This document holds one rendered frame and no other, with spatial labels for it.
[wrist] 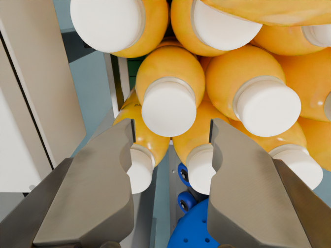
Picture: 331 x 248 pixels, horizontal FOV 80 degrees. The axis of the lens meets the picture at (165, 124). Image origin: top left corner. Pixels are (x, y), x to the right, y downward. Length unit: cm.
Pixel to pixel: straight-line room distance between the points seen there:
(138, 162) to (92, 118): 133
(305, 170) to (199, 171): 8
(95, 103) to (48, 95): 122
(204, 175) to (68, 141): 15
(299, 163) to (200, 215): 21
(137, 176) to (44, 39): 15
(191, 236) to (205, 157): 19
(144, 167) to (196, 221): 20
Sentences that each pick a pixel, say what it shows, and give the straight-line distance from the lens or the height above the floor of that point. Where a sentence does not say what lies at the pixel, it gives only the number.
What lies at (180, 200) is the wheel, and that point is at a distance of 41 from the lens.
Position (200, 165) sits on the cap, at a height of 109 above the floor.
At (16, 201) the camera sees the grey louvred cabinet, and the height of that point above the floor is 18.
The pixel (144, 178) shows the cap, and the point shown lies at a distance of 18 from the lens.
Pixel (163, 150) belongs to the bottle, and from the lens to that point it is 21.
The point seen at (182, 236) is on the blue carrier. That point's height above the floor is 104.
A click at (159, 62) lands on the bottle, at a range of 17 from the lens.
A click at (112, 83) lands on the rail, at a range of 26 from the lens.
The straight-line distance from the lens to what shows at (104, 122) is 112.
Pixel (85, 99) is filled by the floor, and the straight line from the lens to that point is 144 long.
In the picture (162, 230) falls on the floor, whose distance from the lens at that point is 225.
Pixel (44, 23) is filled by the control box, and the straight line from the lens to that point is 22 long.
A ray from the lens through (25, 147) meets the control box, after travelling 19.
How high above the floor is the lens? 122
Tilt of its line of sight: 61 degrees down
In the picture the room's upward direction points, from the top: 175 degrees counter-clockwise
